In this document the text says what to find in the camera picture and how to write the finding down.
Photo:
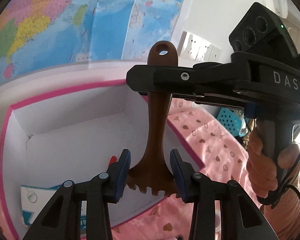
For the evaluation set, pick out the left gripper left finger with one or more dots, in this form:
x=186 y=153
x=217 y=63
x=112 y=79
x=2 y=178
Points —
x=60 y=217

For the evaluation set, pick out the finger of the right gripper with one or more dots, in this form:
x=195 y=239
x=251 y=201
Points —
x=200 y=82
x=212 y=101

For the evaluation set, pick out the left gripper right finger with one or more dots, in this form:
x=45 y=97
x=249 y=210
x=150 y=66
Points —
x=240 y=217

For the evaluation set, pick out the red T-handle tool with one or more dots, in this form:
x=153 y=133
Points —
x=113 y=159

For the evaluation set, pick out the brown wooden massage comb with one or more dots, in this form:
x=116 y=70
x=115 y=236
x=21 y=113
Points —
x=151 y=171

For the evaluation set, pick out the teal white medicine box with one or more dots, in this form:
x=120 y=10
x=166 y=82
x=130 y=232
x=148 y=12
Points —
x=33 y=199

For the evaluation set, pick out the pink sleeve forearm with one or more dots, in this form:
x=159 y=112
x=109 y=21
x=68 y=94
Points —
x=284 y=218

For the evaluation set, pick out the person's right hand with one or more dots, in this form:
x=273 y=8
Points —
x=262 y=169

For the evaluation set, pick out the blue perforated plastic baskets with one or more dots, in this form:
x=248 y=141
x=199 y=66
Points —
x=233 y=121

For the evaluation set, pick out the pink patterned tablecloth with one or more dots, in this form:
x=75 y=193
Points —
x=202 y=141

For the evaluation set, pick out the pink cardboard box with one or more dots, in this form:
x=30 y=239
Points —
x=67 y=134

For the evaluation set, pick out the white air conditioner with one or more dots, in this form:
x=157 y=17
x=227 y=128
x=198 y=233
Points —
x=281 y=8

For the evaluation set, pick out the white wall socket panel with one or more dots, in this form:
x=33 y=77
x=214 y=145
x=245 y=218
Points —
x=197 y=48

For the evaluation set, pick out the colourful wall map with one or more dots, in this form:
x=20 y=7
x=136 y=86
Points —
x=39 y=34

